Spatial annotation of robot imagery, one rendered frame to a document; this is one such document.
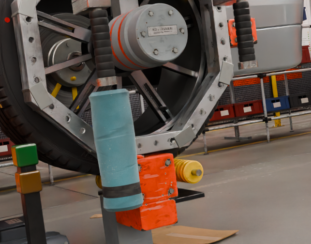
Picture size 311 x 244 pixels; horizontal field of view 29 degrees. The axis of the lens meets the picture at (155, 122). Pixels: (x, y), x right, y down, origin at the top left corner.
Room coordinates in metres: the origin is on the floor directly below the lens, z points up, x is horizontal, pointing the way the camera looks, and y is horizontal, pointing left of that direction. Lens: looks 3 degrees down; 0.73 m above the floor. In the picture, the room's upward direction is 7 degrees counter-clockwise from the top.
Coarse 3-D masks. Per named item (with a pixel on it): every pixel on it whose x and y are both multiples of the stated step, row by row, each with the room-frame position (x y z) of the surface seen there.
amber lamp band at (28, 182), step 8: (16, 176) 1.11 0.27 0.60; (24, 176) 1.10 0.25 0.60; (32, 176) 1.10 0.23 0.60; (40, 176) 1.11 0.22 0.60; (16, 184) 1.12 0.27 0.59; (24, 184) 1.10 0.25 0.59; (32, 184) 1.10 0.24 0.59; (40, 184) 1.11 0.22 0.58; (24, 192) 1.10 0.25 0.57; (32, 192) 1.10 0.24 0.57
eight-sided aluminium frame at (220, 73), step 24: (24, 0) 1.34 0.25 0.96; (24, 24) 1.34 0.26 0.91; (216, 24) 1.56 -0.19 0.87; (24, 48) 1.34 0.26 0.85; (216, 48) 1.56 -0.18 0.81; (24, 72) 1.38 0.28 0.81; (216, 72) 1.57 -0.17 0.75; (24, 96) 1.38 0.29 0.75; (48, 96) 1.35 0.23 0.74; (216, 96) 1.55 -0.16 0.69; (48, 120) 1.40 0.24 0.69; (72, 120) 1.38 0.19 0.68; (192, 120) 1.52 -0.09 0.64; (144, 144) 1.45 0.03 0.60; (168, 144) 1.48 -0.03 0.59
